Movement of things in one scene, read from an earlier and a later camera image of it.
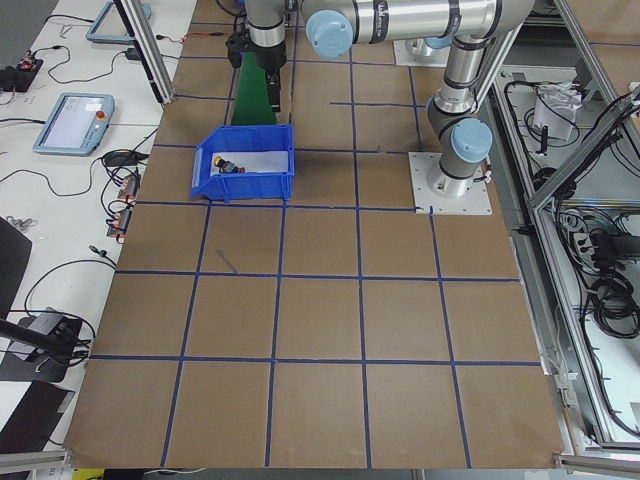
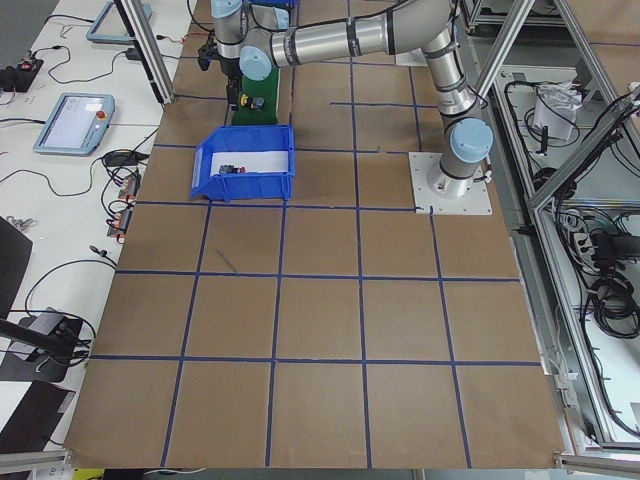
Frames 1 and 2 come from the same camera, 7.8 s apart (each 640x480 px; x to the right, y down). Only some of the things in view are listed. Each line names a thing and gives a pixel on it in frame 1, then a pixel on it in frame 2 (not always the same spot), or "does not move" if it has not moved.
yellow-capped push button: (220, 163) to (246, 101)
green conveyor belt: (252, 105) does not move
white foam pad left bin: (254, 162) does not move
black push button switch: (234, 169) does not move
